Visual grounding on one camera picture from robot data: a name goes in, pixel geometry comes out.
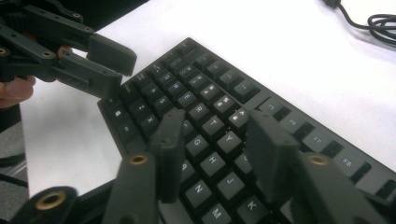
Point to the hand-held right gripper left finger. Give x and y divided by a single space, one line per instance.
169 161

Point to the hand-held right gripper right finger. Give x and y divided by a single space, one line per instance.
274 161

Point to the black computer keyboard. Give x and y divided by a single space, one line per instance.
213 123

